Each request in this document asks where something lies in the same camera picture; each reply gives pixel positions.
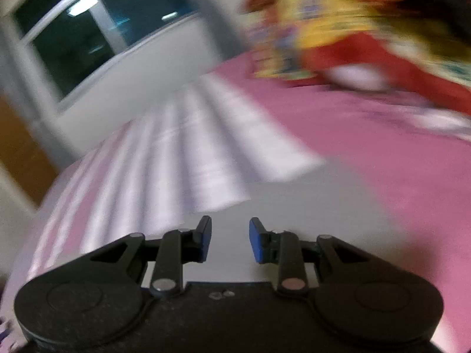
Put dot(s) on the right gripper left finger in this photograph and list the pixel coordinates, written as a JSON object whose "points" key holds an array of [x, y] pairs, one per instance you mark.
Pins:
{"points": [[128, 257]]}

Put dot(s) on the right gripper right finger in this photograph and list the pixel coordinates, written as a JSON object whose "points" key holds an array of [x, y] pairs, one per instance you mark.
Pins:
{"points": [[327, 254]]}

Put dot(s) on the striped pink grey bedsheet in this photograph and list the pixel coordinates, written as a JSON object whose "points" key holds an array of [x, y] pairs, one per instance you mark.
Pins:
{"points": [[389, 174]]}

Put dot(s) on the brown wooden door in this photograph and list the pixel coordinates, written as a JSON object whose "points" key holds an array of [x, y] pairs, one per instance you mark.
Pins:
{"points": [[23, 158]]}

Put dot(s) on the colourful folded blankets pile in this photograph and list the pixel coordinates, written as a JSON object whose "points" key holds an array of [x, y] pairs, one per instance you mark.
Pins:
{"points": [[421, 46]]}

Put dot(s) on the dark glass window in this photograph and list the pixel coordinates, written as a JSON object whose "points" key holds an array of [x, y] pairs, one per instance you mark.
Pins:
{"points": [[72, 39]]}

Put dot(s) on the grey right curtain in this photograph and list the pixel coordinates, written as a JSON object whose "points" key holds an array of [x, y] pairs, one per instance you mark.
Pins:
{"points": [[224, 36]]}

